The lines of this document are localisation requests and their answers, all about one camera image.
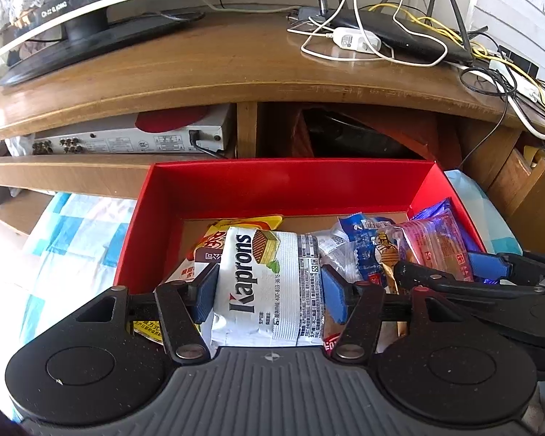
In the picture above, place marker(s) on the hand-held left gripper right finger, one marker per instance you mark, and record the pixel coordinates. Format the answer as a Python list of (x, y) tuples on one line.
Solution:
[(334, 297)]

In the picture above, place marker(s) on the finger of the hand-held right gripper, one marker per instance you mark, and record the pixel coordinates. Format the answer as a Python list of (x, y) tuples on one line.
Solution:
[(418, 277), (486, 264)]

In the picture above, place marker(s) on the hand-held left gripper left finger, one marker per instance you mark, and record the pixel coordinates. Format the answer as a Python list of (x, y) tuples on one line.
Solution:
[(206, 290)]

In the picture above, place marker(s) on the pink snack packet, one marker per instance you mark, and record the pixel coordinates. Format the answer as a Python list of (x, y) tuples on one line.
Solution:
[(440, 245)]

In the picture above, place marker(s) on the red snack packet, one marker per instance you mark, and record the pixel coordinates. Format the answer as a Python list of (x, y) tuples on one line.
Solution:
[(332, 344)]

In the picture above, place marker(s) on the white wafer packet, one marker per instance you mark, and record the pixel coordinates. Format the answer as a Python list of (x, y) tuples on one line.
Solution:
[(263, 290)]

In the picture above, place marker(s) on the blue snack packet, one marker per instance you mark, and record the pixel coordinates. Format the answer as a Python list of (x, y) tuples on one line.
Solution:
[(368, 231)]

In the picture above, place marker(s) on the purple wafer biscuit packet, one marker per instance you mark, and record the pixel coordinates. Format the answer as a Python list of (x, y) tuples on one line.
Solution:
[(436, 210)]

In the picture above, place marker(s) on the yellow snack packet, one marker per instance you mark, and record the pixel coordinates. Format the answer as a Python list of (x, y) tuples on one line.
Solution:
[(147, 331)]

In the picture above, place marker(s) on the orange snack packet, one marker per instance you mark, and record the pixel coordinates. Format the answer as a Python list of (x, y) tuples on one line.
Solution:
[(254, 223)]

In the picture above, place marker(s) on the red cardboard box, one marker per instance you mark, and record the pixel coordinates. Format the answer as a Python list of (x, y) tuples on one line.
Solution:
[(277, 186)]

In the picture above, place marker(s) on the red round lid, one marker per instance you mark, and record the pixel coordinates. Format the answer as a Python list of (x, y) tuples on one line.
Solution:
[(172, 120)]

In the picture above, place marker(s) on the silver disc player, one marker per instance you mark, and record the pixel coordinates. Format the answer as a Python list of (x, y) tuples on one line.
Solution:
[(118, 138)]

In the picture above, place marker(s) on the white power strip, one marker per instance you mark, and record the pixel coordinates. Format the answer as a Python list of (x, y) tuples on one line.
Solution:
[(517, 81)]

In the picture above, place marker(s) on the black plug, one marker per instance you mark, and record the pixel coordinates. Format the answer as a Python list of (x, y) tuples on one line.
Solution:
[(517, 57)]

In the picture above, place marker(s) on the wooden television stand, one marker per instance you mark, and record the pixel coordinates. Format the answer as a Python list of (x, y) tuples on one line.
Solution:
[(186, 63)]

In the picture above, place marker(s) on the black router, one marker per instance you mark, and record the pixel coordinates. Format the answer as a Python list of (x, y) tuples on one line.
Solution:
[(413, 38)]

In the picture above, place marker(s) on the white power adapter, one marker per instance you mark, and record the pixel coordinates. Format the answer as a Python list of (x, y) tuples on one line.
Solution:
[(356, 38)]

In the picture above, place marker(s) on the black television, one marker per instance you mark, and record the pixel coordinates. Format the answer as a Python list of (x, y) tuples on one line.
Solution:
[(86, 22)]

